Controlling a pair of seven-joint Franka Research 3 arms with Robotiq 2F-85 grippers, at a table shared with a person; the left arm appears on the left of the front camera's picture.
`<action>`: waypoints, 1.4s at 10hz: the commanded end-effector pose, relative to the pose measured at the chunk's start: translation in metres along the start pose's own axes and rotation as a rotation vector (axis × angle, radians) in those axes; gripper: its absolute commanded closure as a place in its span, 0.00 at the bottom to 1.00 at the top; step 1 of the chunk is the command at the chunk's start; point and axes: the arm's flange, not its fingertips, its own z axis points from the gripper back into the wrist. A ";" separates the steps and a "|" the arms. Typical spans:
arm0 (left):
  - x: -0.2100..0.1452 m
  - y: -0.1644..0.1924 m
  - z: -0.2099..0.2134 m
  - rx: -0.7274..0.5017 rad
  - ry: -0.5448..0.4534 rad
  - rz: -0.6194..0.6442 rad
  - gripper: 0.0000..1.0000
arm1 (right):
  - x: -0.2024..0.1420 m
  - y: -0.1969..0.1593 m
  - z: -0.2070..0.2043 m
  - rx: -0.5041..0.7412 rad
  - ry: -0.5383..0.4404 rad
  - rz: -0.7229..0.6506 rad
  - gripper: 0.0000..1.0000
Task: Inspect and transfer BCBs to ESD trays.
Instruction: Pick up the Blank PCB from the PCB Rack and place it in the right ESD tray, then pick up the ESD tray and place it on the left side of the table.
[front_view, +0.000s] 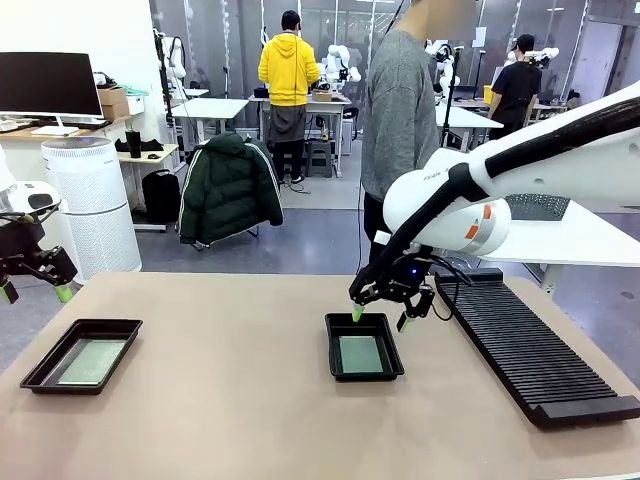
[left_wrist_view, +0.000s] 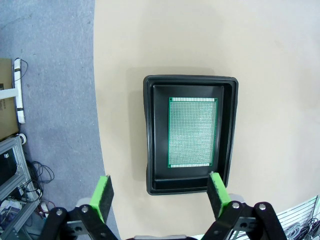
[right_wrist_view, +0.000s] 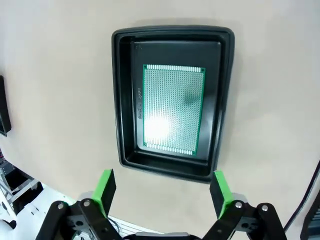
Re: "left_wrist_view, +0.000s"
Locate white ribbed panel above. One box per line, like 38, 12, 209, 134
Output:
274, 194, 320, 240

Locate black ESD tray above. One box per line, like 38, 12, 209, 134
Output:
143, 74, 239, 196

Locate aluminium profile frame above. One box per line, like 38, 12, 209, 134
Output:
0, 134, 42, 240

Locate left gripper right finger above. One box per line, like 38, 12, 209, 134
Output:
203, 171, 287, 240

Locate flat brown cardboard sheet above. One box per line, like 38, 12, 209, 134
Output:
0, 58, 20, 141

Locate black floor cables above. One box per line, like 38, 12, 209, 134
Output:
23, 159, 56, 218

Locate green perforated circuit board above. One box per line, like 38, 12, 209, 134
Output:
167, 96, 218, 168

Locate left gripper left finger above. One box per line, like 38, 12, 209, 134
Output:
41, 174, 121, 240

